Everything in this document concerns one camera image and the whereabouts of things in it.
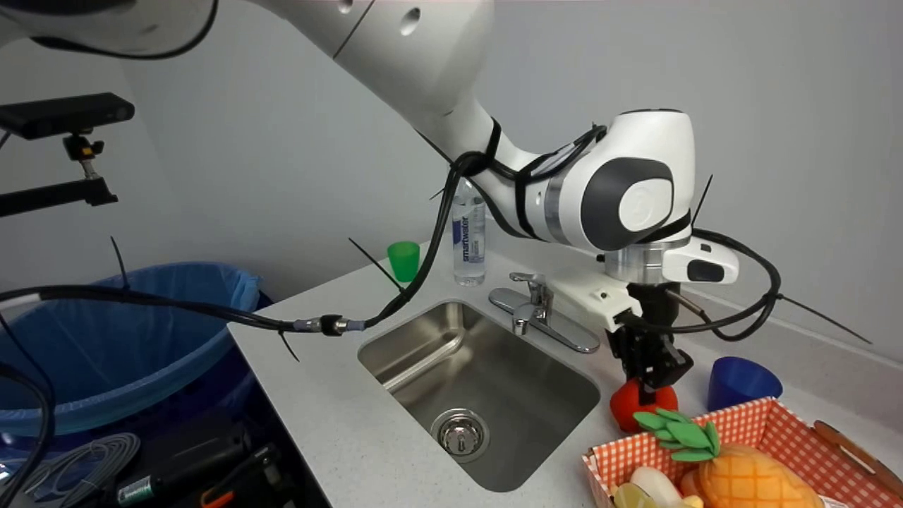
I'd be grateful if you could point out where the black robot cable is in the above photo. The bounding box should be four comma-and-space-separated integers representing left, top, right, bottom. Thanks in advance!
0, 120, 874, 348

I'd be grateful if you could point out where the chrome faucet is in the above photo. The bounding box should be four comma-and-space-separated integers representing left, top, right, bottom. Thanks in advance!
488, 270, 600, 355

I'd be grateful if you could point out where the clear plastic water bottle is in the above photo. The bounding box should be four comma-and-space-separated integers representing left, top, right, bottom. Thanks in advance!
450, 181, 484, 284

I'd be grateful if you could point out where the pineapple plushy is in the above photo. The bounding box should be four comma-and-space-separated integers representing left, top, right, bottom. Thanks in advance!
631, 410, 824, 508

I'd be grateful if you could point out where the blue plastic cup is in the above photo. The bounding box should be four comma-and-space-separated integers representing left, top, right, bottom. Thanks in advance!
706, 355, 782, 410

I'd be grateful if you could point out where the blue trash bin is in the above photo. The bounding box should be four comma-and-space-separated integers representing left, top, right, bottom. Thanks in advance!
0, 262, 263, 437

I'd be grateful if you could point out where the stainless steel sink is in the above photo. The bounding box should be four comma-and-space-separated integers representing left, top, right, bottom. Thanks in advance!
359, 302, 598, 492

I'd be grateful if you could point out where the black camera on stand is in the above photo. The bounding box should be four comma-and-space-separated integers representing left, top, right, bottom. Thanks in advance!
0, 91, 138, 219

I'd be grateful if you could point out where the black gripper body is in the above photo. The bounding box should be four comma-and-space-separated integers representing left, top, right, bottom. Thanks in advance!
610, 283, 693, 377

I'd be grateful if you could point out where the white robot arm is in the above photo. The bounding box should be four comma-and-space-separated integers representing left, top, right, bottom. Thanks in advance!
0, 0, 699, 389

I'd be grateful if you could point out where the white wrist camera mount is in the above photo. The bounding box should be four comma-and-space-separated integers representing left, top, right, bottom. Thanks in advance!
604, 238, 740, 284

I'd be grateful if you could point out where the black tool case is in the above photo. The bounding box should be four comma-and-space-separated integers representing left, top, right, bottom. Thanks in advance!
3, 424, 315, 508

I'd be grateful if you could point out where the red round plushy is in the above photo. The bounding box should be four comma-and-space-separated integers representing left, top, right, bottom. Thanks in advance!
610, 377, 676, 434

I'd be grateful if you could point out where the red checkered cardboard box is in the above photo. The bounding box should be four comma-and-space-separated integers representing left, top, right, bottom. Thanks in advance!
584, 397, 903, 508

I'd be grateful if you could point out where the green plastic cup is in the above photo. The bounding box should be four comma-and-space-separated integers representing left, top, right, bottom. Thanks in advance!
385, 240, 421, 283

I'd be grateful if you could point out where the banana plushy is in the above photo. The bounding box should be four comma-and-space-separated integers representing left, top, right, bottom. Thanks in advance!
613, 465, 683, 508

